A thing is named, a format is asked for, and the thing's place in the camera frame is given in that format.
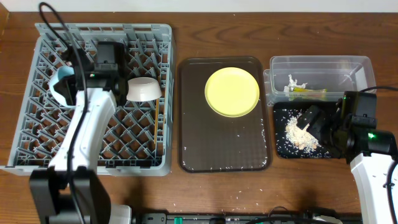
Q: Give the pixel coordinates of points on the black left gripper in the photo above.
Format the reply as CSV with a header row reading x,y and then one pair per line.
x,y
66,88

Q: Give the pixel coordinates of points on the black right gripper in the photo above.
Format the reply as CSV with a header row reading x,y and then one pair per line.
x,y
327,131

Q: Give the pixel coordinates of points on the green vegetable scrap wrapper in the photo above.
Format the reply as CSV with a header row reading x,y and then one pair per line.
x,y
297,93

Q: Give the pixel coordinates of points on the white paper napkin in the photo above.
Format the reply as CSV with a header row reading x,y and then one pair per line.
x,y
293,86

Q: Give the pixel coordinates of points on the white bowl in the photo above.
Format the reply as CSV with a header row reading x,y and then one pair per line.
x,y
143,89

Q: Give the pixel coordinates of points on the light blue bowl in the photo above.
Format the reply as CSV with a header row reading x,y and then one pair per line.
x,y
63,86

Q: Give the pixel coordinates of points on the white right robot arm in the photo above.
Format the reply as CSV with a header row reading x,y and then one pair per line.
x,y
371,153

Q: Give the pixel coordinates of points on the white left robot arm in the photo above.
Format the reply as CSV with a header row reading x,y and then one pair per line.
x,y
69,190

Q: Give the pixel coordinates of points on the grey dishwasher rack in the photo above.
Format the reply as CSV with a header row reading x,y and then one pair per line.
x,y
128,145

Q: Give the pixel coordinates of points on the clear plastic bin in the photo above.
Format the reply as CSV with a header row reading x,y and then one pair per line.
x,y
335,73

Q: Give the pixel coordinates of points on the black plastic bin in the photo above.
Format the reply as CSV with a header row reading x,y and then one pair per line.
x,y
305,129

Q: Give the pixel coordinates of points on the yellow plate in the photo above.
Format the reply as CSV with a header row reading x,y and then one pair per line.
x,y
232,92

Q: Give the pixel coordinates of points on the dark brown serving tray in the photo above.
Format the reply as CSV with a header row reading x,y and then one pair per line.
x,y
210,142

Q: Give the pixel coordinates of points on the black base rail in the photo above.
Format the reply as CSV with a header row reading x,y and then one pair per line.
x,y
277,214

